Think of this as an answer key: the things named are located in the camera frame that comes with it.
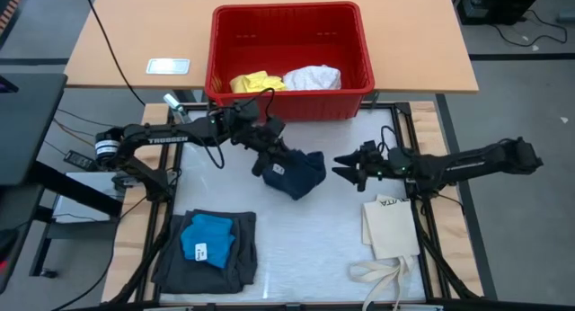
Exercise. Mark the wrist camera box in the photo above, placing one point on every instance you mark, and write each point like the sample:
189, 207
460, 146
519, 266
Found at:
368, 148
276, 127

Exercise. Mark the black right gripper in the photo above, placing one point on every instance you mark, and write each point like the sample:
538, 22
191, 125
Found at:
379, 169

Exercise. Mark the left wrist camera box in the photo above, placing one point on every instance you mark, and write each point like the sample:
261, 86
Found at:
276, 127

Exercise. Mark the navy garment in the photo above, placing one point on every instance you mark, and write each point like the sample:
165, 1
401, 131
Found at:
296, 176

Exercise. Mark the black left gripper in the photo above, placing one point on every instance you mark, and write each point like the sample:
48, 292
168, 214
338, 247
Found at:
269, 142

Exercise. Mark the cream canvas tote bag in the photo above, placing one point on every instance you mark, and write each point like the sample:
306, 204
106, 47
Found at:
391, 230

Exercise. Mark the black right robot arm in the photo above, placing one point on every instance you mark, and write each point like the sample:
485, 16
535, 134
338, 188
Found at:
471, 160

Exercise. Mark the blue garment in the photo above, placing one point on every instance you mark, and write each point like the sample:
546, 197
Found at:
211, 239

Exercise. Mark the black monitor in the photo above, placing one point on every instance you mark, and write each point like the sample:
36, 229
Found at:
27, 122

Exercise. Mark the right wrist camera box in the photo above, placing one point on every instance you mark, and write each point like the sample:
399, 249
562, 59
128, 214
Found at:
368, 148

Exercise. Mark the yellow garment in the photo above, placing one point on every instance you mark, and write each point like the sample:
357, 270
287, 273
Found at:
256, 82

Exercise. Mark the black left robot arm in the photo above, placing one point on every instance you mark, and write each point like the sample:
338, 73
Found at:
170, 135

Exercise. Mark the black metal table frame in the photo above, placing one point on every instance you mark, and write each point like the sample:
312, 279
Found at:
403, 109

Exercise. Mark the black computer case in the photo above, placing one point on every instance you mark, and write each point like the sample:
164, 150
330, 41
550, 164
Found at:
494, 5

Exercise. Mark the red plastic laundry basket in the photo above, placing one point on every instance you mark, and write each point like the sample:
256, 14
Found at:
323, 106

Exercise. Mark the white garment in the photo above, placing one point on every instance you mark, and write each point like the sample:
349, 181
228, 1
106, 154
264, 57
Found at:
314, 77

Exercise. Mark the light wooden desk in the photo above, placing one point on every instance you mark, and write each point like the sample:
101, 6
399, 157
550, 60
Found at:
148, 28

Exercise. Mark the clear spray bottle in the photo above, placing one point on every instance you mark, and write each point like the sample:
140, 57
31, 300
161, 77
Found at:
173, 105

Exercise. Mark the dark grey trousers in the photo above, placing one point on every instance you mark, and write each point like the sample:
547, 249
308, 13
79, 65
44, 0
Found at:
247, 239

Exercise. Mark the black power adapter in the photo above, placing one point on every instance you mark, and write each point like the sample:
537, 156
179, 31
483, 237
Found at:
78, 159

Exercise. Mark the black metal stand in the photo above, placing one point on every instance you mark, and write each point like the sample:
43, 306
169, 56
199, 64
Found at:
76, 187

